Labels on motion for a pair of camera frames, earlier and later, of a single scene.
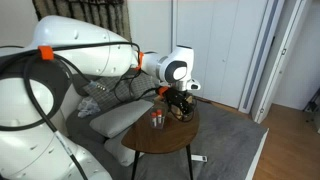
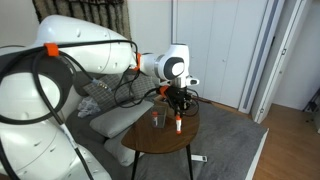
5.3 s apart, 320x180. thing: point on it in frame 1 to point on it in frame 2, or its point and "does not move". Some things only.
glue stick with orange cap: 159,115 to 178,124
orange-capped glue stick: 154,118 does not move
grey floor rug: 232,142 does not move
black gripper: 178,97 does not move
